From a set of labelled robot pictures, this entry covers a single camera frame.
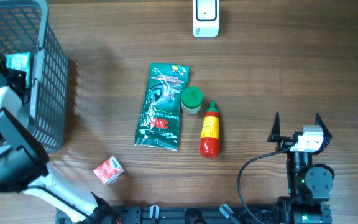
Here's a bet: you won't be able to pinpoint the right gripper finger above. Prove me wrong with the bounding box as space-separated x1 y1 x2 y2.
315 113 333 146
267 112 282 143

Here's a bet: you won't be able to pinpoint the red chili sauce bottle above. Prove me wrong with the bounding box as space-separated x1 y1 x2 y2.
200 101 220 158

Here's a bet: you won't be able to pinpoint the green lid jar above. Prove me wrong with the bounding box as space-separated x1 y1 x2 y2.
181 86 203 114

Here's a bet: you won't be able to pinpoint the green 3M glove package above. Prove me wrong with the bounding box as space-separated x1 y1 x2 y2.
134 63 190 151

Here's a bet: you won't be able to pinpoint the small red sachet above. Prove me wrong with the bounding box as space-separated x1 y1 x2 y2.
93 156 124 185

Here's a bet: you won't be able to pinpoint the light green wipes packet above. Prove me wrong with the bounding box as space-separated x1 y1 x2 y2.
6 52 31 88

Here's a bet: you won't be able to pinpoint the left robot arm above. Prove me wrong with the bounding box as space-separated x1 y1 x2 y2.
0 56 122 223

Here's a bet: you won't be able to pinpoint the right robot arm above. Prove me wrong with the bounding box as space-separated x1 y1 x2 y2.
267 113 335 224

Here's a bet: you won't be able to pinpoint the white barcode scanner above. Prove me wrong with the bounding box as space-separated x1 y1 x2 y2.
193 0 220 38

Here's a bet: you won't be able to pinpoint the grey plastic mesh basket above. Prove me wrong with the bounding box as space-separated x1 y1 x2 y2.
0 1 69 153

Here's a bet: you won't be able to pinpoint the right black camera cable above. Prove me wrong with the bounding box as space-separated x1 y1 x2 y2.
237 143 296 224

